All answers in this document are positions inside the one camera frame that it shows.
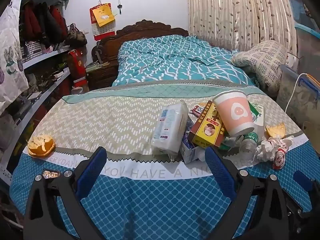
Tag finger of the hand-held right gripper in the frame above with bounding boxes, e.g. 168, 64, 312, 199
293, 170, 313, 196

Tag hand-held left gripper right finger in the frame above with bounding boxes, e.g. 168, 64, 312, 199
204, 145, 290, 240

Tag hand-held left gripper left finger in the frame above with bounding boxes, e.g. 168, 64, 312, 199
23, 146, 108, 240

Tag red white wrapper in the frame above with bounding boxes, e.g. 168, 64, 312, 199
272, 140, 290, 170

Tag blue white carton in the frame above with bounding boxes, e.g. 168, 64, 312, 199
179, 116, 208, 164

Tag shiny foil wrapper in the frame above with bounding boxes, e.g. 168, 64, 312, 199
42, 170, 61, 180

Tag clear plastic bottle green label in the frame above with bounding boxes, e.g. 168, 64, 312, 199
239, 125, 265, 155

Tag yellow cardboard box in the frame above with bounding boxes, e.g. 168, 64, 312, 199
187, 100, 227, 148

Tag white tissue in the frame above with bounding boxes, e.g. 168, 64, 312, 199
254, 135, 295, 162

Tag orange peel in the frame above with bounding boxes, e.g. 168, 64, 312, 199
27, 134, 56, 158
265, 122, 287, 138

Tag pink paper cup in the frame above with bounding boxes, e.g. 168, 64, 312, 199
212, 89, 255, 137

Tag red snack wrapper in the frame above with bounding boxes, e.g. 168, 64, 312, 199
189, 102, 208, 118

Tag white tissue pack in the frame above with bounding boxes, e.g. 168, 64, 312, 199
151, 100, 188, 161

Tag blue beige patterned bedspread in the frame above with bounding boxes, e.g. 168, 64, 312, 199
9, 81, 320, 240

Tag wooden nightstand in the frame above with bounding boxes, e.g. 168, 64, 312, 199
85, 62, 119, 90

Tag red gift bag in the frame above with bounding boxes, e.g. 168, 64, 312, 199
67, 49, 87, 88

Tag teal white patterned quilt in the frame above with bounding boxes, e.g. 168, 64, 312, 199
111, 35, 255, 88

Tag white charger device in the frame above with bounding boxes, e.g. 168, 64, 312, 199
285, 52, 299, 67

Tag grey metal shelf rack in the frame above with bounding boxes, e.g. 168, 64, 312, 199
0, 0, 72, 180

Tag houndstooth checkered bag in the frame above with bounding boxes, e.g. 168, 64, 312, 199
21, 42, 42, 63

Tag camouflage handbag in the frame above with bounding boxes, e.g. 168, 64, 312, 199
65, 23, 88, 48

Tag white plant print cloth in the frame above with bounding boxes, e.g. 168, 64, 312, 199
0, 0, 30, 117

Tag carved wooden headboard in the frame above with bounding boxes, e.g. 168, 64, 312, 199
91, 19, 189, 63

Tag dark red hanging clothes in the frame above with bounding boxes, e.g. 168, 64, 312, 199
19, 1, 68, 48

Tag beige leaf print curtain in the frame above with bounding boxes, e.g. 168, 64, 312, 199
185, 0, 298, 55

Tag clear storage box teal lid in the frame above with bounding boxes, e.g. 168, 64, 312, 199
282, 0, 320, 38

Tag clear storage box blue handle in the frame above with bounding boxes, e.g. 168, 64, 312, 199
276, 64, 320, 130

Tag white cable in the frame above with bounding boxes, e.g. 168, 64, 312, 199
285, 73, 308, 113

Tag red yellow wall calendar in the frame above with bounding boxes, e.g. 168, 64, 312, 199
89, 3, 117, 41

